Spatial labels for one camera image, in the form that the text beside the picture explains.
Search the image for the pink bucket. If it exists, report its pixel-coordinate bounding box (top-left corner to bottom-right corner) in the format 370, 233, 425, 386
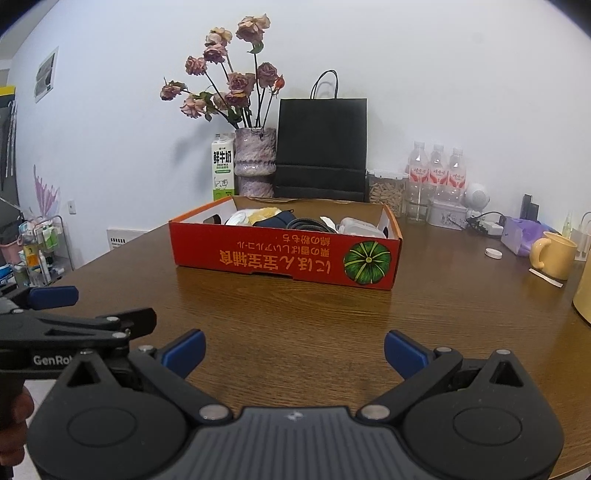
0, 239, 25, 267

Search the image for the white power strip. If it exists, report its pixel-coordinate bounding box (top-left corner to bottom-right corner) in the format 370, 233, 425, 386
466, 211, 507, 239

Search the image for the white round device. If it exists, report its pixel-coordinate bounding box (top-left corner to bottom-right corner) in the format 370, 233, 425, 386
464, 183, 491, 213

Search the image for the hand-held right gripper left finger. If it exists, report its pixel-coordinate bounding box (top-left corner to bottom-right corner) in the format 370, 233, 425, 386
55, 329, 234, 426

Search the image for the metal wire storage rack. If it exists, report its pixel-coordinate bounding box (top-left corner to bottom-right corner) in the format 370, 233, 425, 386
18, 215, 75, 288

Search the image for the purple marbled vase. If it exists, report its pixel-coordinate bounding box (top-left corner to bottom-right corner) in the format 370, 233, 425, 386
233, 127, 278, 199

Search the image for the wooden desk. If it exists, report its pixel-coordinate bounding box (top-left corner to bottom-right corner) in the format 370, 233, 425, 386
0, 196, 591, 480

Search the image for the white plastic container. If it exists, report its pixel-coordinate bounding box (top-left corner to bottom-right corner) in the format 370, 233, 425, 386
338, 217, 387, 240

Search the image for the dark blue cloth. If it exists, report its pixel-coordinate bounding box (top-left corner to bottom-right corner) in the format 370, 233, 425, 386
253, 210, 297, 230

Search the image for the yellow mug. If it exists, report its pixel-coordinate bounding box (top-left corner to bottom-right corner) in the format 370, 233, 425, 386
529, 232, 578, 281

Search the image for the wall poster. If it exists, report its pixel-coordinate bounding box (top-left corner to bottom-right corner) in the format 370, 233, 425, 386
34, 46, 60, 103

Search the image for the red label water bottle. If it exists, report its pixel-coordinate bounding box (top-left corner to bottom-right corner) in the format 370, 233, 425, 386
428, 144, 448, 201
446, 148, 467, 204
406, 141, 430, 190

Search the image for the white tin box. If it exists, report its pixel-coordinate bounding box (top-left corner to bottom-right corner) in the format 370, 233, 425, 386
427, 199, 468, 231

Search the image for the purple tissue pack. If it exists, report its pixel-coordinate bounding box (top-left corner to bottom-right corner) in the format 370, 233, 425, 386
501, 217, 561, 256

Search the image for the black paper bag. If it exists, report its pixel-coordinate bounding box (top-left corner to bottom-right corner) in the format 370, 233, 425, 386
274, 70, 370, 204

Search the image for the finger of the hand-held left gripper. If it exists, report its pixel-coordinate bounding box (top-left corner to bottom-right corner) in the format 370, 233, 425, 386
0, 308, 158, 344
0, 285, 80, 320

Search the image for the dried rose bouquet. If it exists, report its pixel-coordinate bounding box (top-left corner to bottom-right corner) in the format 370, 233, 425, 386
160, 14, 286, 130

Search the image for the black cable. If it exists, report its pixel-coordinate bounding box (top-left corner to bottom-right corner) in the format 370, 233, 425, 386
285, 218, 338, 234

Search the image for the person's left hand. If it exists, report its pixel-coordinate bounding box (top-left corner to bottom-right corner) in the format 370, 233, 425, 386
0, 390, 36, 468

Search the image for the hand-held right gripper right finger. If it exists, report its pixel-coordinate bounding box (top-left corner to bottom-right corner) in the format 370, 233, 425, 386
358, 330, 541, 425

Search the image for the clear drinking glass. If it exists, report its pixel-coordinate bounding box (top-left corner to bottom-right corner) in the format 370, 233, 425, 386
405, 185, 435, 225

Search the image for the cream coloured container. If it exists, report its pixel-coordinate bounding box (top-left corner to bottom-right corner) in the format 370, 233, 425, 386
573, 262, 591, 326

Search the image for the white stick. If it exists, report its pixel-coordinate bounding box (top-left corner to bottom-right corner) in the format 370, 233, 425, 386
529, 268, 564, 288

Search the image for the red and orange cardboard box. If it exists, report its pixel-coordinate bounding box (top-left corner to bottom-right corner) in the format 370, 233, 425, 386
168, 195, 403, 291

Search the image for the white and orange plush toy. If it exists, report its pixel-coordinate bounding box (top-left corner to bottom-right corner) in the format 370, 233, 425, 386
225, 208, 282, 227

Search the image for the purple flower wall sticker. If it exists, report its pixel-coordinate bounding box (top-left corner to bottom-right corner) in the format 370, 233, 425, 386
32, 165, 61, 219

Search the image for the white and green milk carton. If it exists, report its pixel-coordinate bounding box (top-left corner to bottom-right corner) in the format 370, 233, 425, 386
211, 132, 236, 202

